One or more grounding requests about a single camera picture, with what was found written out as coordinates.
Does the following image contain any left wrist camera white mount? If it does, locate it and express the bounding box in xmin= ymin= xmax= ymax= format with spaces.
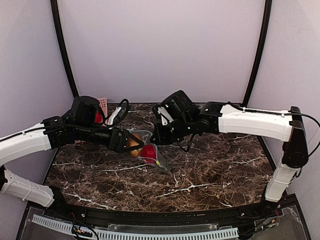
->
xmin=104 ymin=98 xmax=130 ymax=128

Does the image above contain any right black frame post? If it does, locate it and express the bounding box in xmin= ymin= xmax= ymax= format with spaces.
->
xmin=242 ymin=0 xmax=273 ymax=107

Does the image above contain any left black frame post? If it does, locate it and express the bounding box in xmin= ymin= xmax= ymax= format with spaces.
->
xmin=50 ymin=0 xmax=79 ymax=98

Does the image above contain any black front rail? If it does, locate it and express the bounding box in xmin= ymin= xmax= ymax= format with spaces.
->
xmin=45 ymin=203 xmax=275 ymax=227

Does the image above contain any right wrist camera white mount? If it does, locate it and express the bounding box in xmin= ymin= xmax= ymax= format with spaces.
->
xmin=152 ymin=89 xmax=198 ymax=126

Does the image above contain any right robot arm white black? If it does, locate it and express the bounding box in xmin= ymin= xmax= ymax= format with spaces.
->
xmin=150 ymin=102 xmax=312 ymax=203

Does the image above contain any black frame post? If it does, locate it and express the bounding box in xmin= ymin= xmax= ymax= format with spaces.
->
xmin=242 ymin=0 xmax=273 ymax=107
xmin=50 ymin=0 xmax=79 ymax=98

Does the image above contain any pink plastic basket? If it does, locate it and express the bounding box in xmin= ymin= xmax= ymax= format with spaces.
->
xmin=97 ymin=97 xmax=108 ymax=117

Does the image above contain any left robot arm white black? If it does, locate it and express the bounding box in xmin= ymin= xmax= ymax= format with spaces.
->
xmin=0 ymin=96 xmax=144 ymax=208

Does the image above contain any clear zip top bag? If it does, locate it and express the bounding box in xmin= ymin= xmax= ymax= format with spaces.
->
xmin=129 ymin=130 xmax=171 ymax=174

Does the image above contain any red apple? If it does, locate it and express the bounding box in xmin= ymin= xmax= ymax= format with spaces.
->
xmin=94 ymin=111 xmax=105 ymax=124
xmin=138 ymin=144 xmax=157 ymax=165

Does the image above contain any white slotted cable duct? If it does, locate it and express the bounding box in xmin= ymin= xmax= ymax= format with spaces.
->
xmin=31 ymin=214 xmax=239 ymax=240

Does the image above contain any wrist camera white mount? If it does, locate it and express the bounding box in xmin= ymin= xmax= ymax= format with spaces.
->
xmin=104 ymin=98 xmax=130 ymax=128
xmin=152 ymin=89 xmax=198 ymax=126

